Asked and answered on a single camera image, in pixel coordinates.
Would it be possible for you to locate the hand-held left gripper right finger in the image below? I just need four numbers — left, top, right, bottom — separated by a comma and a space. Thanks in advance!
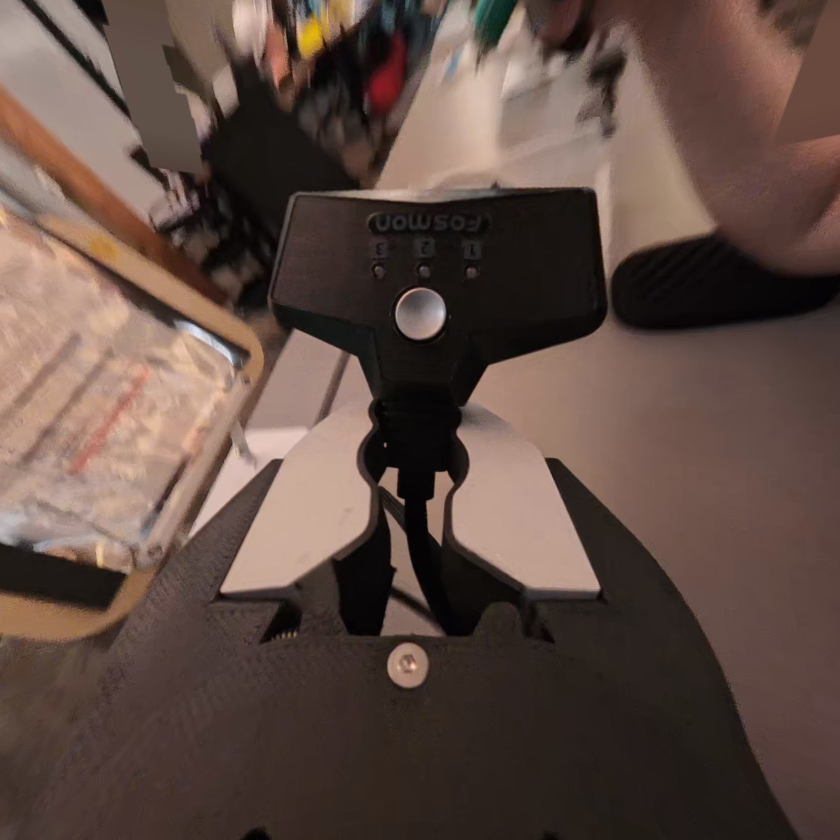
441, 403, 605, 636

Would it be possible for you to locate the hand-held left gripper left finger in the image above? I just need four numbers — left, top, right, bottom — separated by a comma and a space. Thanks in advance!
220, 400, 395, 636

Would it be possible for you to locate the black HDMI switch box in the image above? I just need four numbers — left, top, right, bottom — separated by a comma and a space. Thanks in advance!
268, 187, 608, 637

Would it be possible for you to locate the wooden document stand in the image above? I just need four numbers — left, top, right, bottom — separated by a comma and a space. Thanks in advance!
0, 190, 268, 642

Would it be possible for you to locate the printed instruction sheet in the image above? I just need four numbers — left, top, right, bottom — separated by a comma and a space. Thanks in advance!
0, 223, 238, 567

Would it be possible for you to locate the black mesh chair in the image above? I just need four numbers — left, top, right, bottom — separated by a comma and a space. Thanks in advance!
209, 66, 360, 225

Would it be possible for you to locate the wooden post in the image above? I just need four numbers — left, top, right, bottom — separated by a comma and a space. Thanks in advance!
0, 85, 232, 311

